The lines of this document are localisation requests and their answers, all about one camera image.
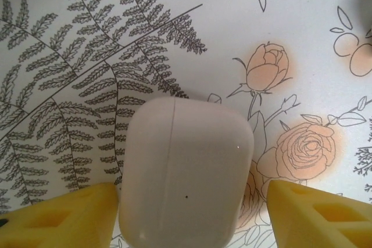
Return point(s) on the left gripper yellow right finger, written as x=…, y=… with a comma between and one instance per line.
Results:
x=319, y=224

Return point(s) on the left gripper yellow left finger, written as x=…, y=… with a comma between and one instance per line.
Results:
x=58, y=224

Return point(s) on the white earbud charging case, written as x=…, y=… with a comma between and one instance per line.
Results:
x=186, y=172

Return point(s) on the floral patterned table cover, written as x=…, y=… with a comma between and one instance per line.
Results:
x=203, y=41

